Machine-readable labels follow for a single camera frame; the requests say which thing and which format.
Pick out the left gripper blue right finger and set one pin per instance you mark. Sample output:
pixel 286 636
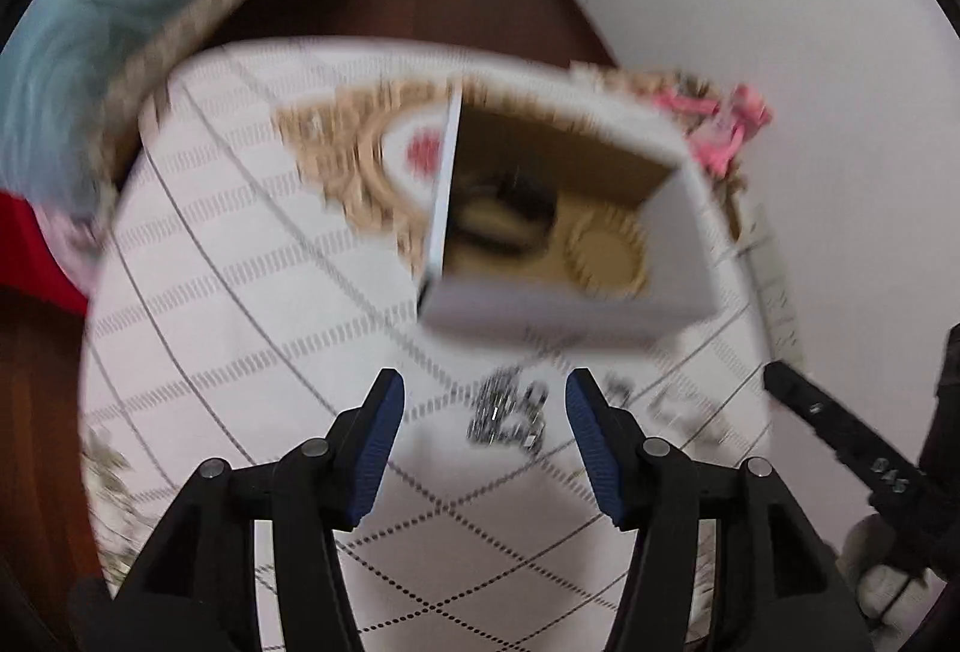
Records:
pixel 597 435

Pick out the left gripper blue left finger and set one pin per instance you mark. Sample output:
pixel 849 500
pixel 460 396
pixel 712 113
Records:
pixel 370 442

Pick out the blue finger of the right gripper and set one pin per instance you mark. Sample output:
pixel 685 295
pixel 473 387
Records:
pixel 840 430

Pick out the black watch band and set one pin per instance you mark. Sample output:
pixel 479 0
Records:
pixel 511 218

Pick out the white gloved hand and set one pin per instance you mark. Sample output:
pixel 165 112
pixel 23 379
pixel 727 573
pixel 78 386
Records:
pixel 893 602

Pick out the white diamond pattern tablecloth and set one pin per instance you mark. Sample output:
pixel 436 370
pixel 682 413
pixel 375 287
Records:
pixel 243 302

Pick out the white cardboard box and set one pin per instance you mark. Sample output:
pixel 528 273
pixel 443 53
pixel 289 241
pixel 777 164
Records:
pixel 629 253

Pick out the white power strip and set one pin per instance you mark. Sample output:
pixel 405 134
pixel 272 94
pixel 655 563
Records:
pixel 772 294

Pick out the pink panther plush toy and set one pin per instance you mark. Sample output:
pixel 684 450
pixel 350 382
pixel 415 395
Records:
pixel 724 125

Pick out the red blanket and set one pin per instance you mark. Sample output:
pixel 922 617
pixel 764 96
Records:
pixel 26 264

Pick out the bed with checkered mattress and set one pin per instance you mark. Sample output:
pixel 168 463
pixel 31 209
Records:
pixel 210 14

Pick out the light blue duvet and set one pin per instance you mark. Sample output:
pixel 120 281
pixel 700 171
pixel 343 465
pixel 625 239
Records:
pixel 112 22

